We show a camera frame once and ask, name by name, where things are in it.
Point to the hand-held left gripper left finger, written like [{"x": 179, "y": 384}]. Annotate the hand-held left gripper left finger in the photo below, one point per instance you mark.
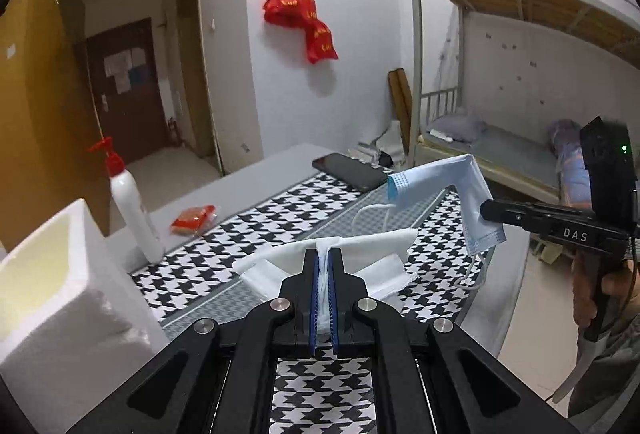
[{"x": 314, "y": 309}]

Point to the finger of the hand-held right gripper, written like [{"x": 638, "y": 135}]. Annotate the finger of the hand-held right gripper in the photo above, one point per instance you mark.
[{"x": 515, "y": 214}]

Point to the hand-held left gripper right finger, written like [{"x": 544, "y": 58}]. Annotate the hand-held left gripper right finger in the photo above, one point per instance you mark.
[{"x": 334, "y": 314}]

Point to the blue face mask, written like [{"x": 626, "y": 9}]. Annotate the blue face mask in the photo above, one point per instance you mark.
[{"x": 475, "y": 194}]

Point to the white face mask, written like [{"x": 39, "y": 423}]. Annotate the white face mask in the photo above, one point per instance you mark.
[{"x": 370, "y": 246}]

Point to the white foam box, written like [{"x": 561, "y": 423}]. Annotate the white foam box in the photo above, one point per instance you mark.
[{"x": 75, "y": 339}]

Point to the person's right forearm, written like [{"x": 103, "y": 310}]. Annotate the person's right forearm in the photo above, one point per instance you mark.
[{"x": 615, "y": 364}]

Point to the person's right hand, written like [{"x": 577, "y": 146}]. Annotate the person's right hand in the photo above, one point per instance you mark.
[{"x": 580, "y": 289}]

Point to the houndstooth patterned table mat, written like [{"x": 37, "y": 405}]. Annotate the houndstooth patterned table mat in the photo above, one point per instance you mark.
[{"x": 240, "y": 254}]

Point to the grey pillow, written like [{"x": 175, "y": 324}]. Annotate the grey pillow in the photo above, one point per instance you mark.
[{"x": 460, "y": 127}]

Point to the black smartphone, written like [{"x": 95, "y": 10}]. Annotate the black smartphone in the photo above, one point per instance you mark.
[{"x": 350, "y": 171}]

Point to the red snack packet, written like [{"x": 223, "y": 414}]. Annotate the red snack packet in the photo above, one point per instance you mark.
[{"x": 192, "y": 220}]

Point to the wooden planks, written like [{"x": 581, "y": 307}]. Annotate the wooden planks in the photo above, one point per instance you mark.
[{"x": 401, "y": 103}]

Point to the white red-capped pump bottle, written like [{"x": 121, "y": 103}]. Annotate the white red-capped pump bottle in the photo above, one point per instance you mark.
[{"x": 132, "y": 209}]

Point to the red fire extinguisher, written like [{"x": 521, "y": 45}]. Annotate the red fire extinguisher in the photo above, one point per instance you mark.
[{"x": 174, "y": 132}]

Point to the dark brown door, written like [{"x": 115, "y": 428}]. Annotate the dark brown door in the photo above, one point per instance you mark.
[{"x": 135, "y": 123}]

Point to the red plastic bag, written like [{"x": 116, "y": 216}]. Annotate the red plastic bag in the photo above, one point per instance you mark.
[
  {"x": 290, "y": 3},
  {"x": 321, "y": 43}
]

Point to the wooden side door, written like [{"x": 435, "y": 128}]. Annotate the wooden side door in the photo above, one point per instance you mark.
[{"x": 192, "y": 63}]

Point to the paper notices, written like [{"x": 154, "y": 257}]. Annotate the paper notices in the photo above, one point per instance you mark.
[{"x": 122, "y": 66}]

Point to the wooden wardrobe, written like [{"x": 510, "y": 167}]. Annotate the wooden wardrobe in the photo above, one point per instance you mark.
[{"x": 45, "y": 113}]

